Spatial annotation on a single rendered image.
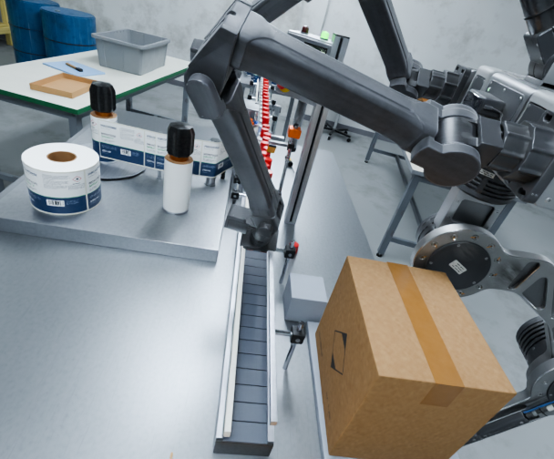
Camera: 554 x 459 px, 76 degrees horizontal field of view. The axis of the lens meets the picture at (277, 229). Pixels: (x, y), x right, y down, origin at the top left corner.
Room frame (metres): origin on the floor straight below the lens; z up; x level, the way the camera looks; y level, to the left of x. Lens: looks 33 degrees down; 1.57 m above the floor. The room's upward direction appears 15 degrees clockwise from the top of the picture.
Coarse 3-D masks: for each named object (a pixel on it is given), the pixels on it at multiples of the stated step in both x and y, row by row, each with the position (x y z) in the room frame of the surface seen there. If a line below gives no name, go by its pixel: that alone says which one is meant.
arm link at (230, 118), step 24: (240, 72) 0.62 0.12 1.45; (192, 96) 0.52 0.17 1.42; (216, 96) 0.52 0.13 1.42; (240, 96) 0.59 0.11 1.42; (216, 120) 0.57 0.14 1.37; (240, 120) 0.58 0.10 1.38; (240, 144) 0.60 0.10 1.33; (240, 168) 0.63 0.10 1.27; (264, 168) 0.65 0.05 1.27; (264, 192) 0.65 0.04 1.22; (264, 216) 0.68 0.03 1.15
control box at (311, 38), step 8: (288, 32) 1.25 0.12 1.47; (296, 32) 1.25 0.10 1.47; (304, 40) 1.23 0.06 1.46; (312, 40) 1.22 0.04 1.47; (320, 40) 1.21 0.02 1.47; (328, 40) 1.24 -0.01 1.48; (328, 48) 1.19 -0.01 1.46; (288, 96) 1.24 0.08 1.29; (296, 96) 1.22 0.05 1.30; (312, 104) 1.20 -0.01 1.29
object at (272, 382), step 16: (272, 256) 0.79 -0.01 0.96; (272, 272) 0.72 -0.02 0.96; (272, 288) 0.66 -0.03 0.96; (272, 304) 0.61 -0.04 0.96; (272, 320) 0.56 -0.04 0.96; (272, 336) 0.52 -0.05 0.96; (272, 352) 0.47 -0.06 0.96; (272, 368) 0.44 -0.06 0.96; (272, 384) 0.40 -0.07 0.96; (272, 400) 0.37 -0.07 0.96; (272, 416) 0.34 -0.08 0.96
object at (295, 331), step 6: (300, 324) 0.54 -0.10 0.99; (276, 330) 0.54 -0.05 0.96; (282, 330) 0.54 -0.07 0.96; (294, 330) 0.54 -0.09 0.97; (300, 330) 0.54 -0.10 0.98; (294, 336) 0.53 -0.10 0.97; (300, 336) 0.53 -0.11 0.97; (294, 342) 0.53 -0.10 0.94; (300, 342) 0.53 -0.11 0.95; (294, 348) 0.54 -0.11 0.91; (288, 354) 0.54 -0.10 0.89; (288, 360) 0.54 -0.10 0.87; (282, 366) 0.54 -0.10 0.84
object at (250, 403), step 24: (264, 264) 0.85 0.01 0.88; (264, 288) 0.74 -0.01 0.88; (264, 312) 0.65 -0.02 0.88; (240, 336) 0.56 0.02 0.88; (264, 336) 0.58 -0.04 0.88; (240, 360) 0.50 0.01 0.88; (264, 360) 0.51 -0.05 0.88; (240, 384) 0.44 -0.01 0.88; (264, 384) 0.45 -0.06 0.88; (240, 408) 0.39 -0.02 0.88; (264, 408) 0.40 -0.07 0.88; (240, 432) 0.35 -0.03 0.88; (264, 432) 0.36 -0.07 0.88
